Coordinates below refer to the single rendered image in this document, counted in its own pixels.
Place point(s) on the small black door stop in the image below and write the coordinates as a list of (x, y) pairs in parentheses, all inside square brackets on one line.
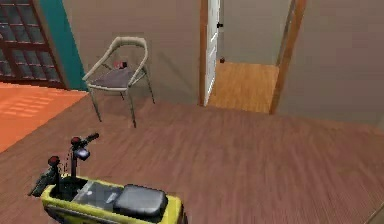
[(222, 60)]

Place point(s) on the white room door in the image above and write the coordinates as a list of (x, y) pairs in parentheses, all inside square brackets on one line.
[(211, 50)]

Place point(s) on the beige metal chair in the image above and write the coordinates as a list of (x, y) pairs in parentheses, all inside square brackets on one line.
[(115, 79)]

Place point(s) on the small red black object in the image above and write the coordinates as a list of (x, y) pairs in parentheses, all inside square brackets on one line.
[(120, 64)]

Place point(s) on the yellow ride-on scooter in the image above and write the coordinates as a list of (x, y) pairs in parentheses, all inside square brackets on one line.
[(110, 203)]

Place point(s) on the dark wooden grid window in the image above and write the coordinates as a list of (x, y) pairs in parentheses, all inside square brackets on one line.
[(25, 43)]

